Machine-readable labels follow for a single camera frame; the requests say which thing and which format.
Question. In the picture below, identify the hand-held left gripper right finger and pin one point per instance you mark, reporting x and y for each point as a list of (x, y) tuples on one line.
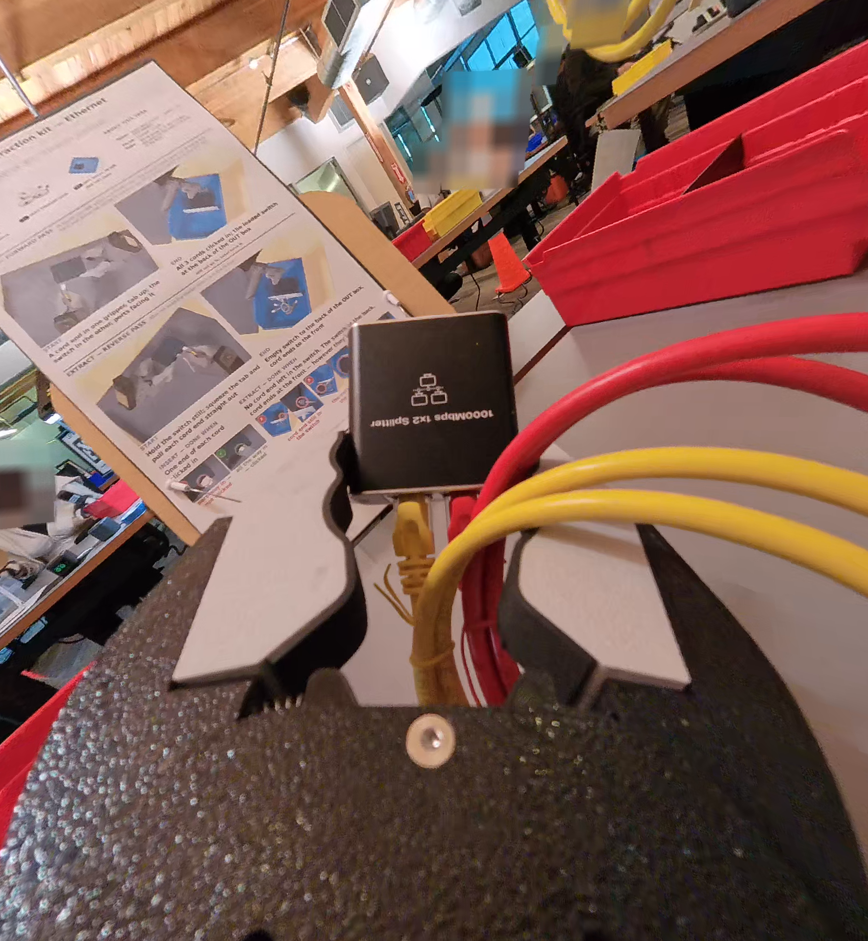
[(603, 610)]

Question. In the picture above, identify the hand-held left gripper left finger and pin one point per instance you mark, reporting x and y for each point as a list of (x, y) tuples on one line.
[(272, 588)]

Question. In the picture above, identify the black ethernet splitter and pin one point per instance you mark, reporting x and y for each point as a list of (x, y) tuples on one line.
[(430, 397)]

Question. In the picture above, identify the red plastic bin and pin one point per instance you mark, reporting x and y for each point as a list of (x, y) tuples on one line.
[(809, 73), (7, 772), (698, 235)]

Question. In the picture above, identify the printed instruction board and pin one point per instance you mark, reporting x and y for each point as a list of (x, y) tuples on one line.
[(147, 257)]

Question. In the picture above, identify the orange traffic cone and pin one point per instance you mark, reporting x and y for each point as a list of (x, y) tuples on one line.
[(509, 264)]

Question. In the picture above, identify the red mesh basket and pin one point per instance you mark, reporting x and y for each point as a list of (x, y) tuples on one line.
[(412, 239)]

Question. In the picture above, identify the yellow plastic bin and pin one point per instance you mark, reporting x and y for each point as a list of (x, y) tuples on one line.
[(643, 70), (452, 209)]

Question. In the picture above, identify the grey desk wood edge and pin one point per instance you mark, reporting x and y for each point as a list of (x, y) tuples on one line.
[(537, 165), (735, 59)]

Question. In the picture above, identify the black wall speaker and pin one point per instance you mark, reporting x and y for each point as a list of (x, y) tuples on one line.
[(370, 79)]

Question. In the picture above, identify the silver ventilation duct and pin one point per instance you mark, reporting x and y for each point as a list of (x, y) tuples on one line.
[(338, 37)]

